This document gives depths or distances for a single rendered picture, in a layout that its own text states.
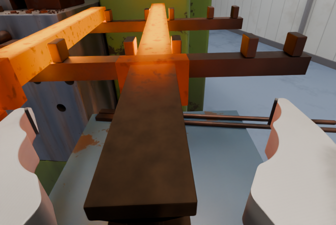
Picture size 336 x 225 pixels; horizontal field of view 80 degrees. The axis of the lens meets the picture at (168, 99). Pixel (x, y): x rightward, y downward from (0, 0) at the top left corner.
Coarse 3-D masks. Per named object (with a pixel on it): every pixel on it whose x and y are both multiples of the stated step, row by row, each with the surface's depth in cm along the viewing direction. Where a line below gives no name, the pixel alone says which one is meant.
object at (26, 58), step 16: (80, 16) 31; (96, 16) 35; (48, 32) 22; (64, 32) 23; (80, 32) 28; (0, 48) 18; (16, 48) 17; (32, 48) 18; (0, 64) 13; (16, 64) 16; (32, 64) 18; (48, 64) 20; (0, 80) 13; (16, 80) 14; (0, 96) 14; (16, 96) 14; (0, 112) 14
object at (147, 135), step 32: (160, 32) 21; (128, 64) 12; (160, 64) 12; (128, 96) 9; (160, 96) 9; (128, 128) 7; (160, 128) 7; (128, 160) 6; (160, 160) 6; (96, 192) 5; (128, 192) 5; (160, 192) 5; (192, 192) 5; (128, 224) 5; (160, 224) 5
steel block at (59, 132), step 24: (96, 0) 62; (0, 24) 43; (24, 24) 43; (48, 24) 42; (72, 48) 47; (96, 48) 59; (48, 96) 52; (72, 96) 51; (96, 96) 60; (48, 120) 57; (72, 120) 56; (48, 144) 62; (72, 144) 61
